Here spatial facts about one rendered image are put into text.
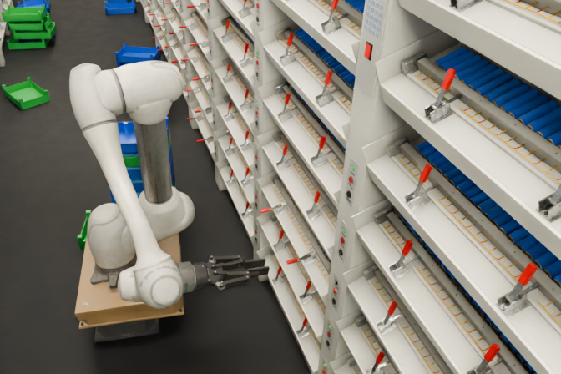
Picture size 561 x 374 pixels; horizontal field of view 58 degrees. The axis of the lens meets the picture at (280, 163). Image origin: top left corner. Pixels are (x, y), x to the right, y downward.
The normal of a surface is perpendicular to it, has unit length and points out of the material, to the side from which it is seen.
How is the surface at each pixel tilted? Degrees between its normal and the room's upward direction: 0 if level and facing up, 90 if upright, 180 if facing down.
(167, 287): 60
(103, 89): 50
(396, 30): 90
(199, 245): 0
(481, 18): 21
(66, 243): 0
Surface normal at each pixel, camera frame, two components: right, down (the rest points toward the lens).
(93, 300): 0.00, -0.81
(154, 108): 0.50, 0.69
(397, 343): -0.31, -0.70
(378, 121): 0.35, 0.55
